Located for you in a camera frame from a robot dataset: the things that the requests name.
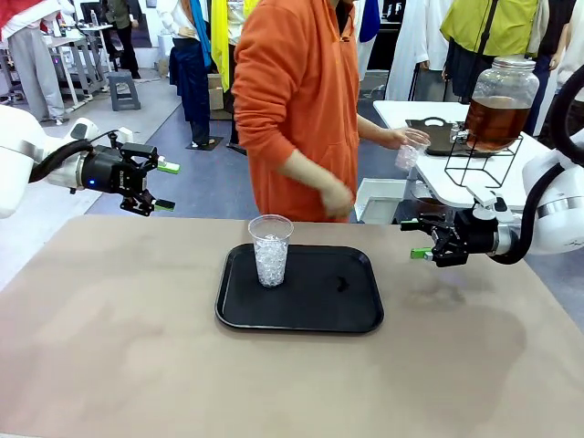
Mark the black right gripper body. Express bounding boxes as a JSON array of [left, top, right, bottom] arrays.
[[440, 208, 499, 256]]

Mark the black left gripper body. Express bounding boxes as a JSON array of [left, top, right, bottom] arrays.
[[83, 145, 150, 196]]

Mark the clear plastic cup with ice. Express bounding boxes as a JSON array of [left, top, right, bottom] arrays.
[[394, 128, 433, 173], [247, 214, 295, 288]]

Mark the person's left forearm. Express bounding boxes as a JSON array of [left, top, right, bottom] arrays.
[[357, 114, 398, 148]]

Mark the person's right forearm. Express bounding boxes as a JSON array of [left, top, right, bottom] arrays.
[[276, 148, 334, 202]]

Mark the glass drink dispenser jar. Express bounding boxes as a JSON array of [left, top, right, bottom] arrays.
[[450, 55, 537, 154]]

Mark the person's left hand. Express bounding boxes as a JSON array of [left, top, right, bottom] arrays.
[[387, 127, 421, 151]]

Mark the person's right hand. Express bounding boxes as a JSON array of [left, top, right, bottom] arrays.
[[318, 180, 356, 219]]

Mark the white side table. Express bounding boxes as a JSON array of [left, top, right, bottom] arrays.
[[372, 99, 556, 212]]

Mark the grey plastic step stool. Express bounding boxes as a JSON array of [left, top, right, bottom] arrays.
[[108, 70, 141, 112]]

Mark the white storage box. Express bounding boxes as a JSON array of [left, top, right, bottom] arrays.
[[354, 177, 412, 225]]

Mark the mannequin with blue skirt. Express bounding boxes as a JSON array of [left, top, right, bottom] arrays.
[[168, 0, 224, 151]]

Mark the brown cardboard box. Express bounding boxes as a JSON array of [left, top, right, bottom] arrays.
[[207, 72, 235, 121]]

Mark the person in dark clothes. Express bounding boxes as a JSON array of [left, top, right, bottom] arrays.
[[105, 0, 143, 81]]

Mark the person in red top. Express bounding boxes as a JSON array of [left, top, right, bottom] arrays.
[[0, 0, 68, 125]]

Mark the white workshop desk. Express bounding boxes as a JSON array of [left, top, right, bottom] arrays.
[[43, 22, 115, 107]]

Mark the yellow hanging garment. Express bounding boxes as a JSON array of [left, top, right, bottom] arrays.
[[210, 0, 251, 92]]

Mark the black plastic serving tray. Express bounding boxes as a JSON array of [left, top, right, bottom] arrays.
[[214, 243, 385, 334]]

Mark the person in orange hoodie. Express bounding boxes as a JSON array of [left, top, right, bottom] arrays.
[[231, 0, 361, 224]]

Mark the white hanging garment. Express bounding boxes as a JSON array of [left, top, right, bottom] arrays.
[[385, 0, 454, 102]]

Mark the lime green jacket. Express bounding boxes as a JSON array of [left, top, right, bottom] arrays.
[[440, 0, 542, 58]]

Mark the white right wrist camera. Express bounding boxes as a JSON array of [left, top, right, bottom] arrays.
[[471, 190, 508, 221]]

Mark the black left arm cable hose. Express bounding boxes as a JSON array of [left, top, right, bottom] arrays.
[[29, 130, 120, 183]]

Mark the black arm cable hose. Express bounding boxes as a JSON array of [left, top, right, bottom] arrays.
[[492, 63, 584, 266], [29, 130, 120, 183]]

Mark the black wire dispenser stand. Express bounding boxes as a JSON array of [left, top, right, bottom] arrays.
[[444, 134, 525, 190]]

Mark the black tray with handles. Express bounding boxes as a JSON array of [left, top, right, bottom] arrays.
[[404, 117, 499, 159]]

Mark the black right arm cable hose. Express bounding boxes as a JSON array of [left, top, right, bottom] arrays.
[[492, 63, 584, 266]]

